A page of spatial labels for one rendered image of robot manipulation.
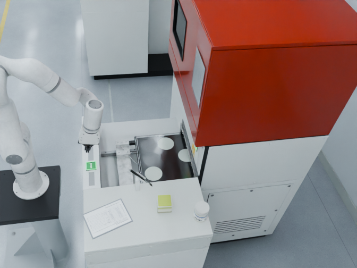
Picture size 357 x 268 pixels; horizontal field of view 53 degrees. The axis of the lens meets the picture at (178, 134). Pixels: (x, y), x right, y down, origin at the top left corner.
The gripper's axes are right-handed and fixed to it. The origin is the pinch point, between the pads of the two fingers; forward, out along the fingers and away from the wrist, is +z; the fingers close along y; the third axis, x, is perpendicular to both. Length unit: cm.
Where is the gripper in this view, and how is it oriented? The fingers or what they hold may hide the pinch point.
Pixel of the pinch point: (87, 148)
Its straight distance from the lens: 194.1
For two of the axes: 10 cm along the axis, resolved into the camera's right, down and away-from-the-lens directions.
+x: 1.9, 7.4, -6.5
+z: -2.8, 6.7, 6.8
